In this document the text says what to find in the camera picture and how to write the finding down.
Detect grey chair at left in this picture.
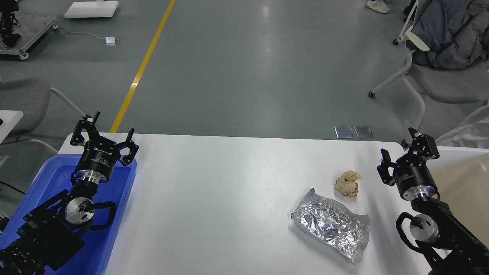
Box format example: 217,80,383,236
0,77,86,155

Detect white foam board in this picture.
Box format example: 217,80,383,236
63,0,119,18

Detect dark grey jacket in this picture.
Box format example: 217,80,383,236
407,0,489,69

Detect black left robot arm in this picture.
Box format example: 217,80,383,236
1,112,139,275

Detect metal wheeled cart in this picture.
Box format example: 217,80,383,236
0,14,57,60

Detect blue plastic tray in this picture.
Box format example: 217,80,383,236
0,154,138,275

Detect metal floor plate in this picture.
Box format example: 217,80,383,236
334,125,353,139
353,125,373,139

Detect white sneaker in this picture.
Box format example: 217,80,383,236
365,0,390,14

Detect left metal floor plate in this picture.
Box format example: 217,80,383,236
334,125,353,139

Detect white plastic bin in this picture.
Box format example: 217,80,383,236
427,146,489,246

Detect black equipment on cart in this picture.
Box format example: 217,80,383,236
0,0,21,47

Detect silver foil bag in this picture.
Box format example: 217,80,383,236
290,188,372,265

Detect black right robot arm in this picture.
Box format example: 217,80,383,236
377,127,489,275

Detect white frame grey chair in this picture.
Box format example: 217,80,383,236
368,0,488,128

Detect crumpled beige paper ball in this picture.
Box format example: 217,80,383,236
334,170,363,198

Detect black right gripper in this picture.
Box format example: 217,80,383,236
377,128,440,201

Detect white floor power box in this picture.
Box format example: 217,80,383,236
105,36,117,46

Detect right metal floor plate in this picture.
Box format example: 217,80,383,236
353,125,373,139

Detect white side table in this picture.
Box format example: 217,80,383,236
0,110,23,143

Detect white cloth at right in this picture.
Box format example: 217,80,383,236
436,105,489,149

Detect white floor cable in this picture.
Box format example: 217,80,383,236
52,25,107,40

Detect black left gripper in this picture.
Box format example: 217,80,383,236
70,112,139,183

